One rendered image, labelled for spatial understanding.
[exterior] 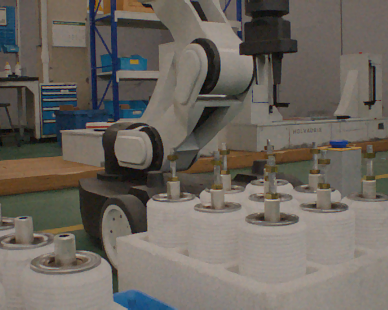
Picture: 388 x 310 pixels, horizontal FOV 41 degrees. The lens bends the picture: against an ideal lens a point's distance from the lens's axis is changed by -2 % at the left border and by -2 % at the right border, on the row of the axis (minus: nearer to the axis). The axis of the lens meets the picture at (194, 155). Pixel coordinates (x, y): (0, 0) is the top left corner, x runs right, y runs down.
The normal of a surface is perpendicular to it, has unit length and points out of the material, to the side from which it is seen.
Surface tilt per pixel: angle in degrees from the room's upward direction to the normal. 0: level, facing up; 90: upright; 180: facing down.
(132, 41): 90
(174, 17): 111
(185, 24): 90
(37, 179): 90
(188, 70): 90
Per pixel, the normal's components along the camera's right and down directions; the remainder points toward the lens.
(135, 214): 0.40, -0.60
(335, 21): -0.81, 0.07
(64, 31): 0.58, 0.07
